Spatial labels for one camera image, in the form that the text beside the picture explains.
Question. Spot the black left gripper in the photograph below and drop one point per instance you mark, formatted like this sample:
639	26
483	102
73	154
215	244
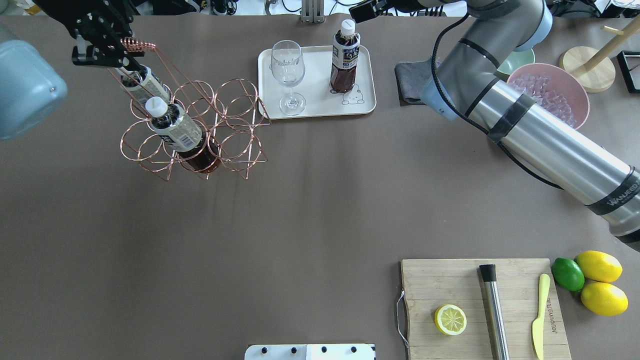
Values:
88	18

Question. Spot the copper wire bottle basket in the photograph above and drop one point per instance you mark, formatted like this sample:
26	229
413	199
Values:
228	113

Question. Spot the tea bottle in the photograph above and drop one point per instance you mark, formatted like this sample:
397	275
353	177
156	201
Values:
346	46
143	85
184	135

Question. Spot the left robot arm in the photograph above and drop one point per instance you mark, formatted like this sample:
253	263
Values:
30	88

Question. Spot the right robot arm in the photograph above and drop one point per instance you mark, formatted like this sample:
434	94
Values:
464	86

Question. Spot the clear wine glass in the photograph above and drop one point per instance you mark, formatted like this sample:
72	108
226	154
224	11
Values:
288	69

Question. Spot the cream rabbit tray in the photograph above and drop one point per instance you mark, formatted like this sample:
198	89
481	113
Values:
321	101

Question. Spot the grey folded cloth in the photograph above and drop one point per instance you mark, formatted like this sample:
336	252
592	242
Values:
412	78

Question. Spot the bamboo cutting board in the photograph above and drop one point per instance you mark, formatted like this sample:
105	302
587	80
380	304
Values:
431	283

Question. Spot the green bowl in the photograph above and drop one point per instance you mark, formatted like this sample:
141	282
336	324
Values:
515	60

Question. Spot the half lemon slice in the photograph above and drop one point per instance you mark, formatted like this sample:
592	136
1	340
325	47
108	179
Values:
450	319

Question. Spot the steel muddler black tip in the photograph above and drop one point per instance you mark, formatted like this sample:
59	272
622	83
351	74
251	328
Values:
497	325

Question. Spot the pink bowl of ice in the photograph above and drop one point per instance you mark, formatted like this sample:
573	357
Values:
555	90

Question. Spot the wooden cup tree stand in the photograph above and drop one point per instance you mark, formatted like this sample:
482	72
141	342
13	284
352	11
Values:
592	67

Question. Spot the yellow plastic knife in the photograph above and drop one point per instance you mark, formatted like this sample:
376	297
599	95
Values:
538	324

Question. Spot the green lime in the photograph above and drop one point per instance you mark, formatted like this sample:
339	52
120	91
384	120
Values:
568	274

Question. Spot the black glass tray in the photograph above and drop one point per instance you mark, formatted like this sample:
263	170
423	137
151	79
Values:
629	62

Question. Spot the yellow lemon upper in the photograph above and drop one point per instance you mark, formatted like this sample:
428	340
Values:
599	266

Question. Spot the yellow lemon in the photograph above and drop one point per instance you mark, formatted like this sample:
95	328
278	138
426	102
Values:
604	299
599	266

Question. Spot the yellow lemon lower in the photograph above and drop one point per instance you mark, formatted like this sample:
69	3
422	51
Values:
604	299

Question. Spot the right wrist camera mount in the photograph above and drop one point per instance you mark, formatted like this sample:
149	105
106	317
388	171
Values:
370	9

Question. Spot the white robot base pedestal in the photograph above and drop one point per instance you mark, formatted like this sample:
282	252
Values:
311	351

